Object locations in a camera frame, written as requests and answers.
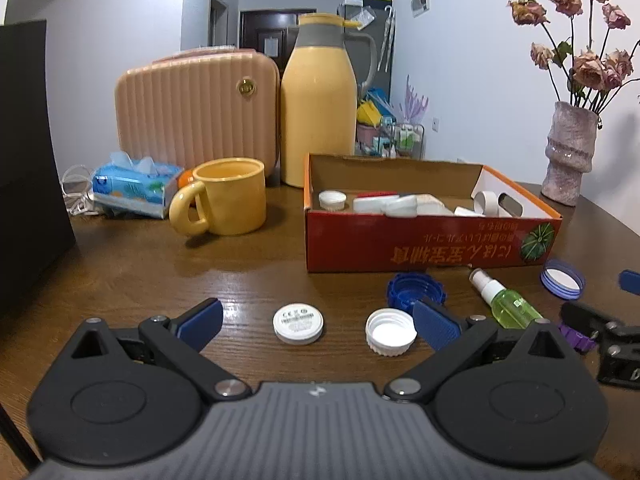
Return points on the purple notched bottle cap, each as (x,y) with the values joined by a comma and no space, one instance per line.
(577,339)

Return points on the purple feather decoration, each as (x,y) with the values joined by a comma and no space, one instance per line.
(415,100)

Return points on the dark brown door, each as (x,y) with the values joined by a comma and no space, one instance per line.
(255,35)

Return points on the green spray bottle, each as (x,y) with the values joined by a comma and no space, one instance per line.
(510,305)

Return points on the orange cardboard box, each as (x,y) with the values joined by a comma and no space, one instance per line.
(425,250)

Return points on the yellow ceramic mug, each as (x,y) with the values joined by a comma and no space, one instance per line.
(235,200)

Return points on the yellow thermos jug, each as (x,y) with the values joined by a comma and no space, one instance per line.
(317,110)

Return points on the black monitor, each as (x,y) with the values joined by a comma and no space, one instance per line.
(25,160)

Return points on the red lint brush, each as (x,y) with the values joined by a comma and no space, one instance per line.
(375,204)

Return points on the white cream tube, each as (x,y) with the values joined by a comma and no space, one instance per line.
(467,211)

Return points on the pink bucket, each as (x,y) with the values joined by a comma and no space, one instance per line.
(366,134)

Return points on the white jar lid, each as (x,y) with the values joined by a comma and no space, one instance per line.
(298,323)

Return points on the white tape roll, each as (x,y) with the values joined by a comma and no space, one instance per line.
(486,202)

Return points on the clear plastic bag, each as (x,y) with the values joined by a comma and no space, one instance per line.
(366,17)

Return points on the white folded umbrella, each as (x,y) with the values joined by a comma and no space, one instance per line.
(389,40)

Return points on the blue plastic bag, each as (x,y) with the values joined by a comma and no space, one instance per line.
(380,97)

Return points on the small white jar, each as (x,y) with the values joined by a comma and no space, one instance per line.
(332,200)

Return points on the dried rose bouquet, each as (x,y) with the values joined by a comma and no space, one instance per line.
(590,70)

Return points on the blue notched bottle cap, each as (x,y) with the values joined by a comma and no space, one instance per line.
(406,292)

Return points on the pink ribbed suitcase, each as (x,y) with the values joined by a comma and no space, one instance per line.
(190,115)

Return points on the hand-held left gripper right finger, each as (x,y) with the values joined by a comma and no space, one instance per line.
(440,327)

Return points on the blue tissue pack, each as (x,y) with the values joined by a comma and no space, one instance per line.
(130,190)

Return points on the white ribbed bottle cap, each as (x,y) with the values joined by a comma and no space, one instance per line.
(391,332)

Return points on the yellow bag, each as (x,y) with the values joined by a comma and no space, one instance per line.
(367,111)

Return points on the orange fruit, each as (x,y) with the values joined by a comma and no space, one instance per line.
(186,178)

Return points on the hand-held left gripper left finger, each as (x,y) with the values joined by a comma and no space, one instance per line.
(200,322)

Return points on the grey refrigerator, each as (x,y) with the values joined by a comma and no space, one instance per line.
(382,80)

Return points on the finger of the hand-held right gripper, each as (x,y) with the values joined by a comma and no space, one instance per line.
(631,281)
(585,315)

